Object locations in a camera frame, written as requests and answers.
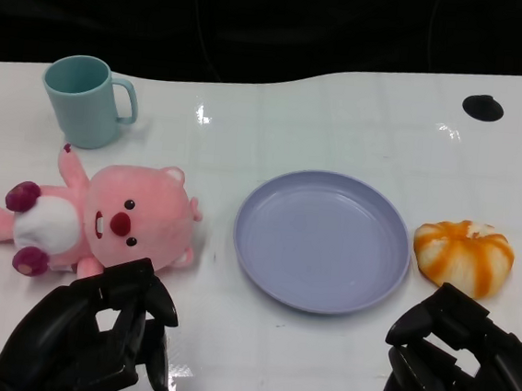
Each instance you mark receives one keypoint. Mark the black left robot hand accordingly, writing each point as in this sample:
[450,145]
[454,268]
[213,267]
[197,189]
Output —
[77,326]

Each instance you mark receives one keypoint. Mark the teal plastic mug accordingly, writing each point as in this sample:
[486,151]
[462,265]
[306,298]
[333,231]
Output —
[84,114]

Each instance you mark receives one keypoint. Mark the orange striped white bun toy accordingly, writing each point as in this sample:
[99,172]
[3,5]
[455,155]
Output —
[458,260]

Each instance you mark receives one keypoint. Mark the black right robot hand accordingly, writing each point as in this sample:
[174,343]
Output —
[493,375]

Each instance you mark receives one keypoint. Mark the pink plush doll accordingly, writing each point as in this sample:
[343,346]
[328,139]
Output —
[148,212]

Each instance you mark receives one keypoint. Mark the purple plastic plate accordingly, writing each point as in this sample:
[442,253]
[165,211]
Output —
[321,238]

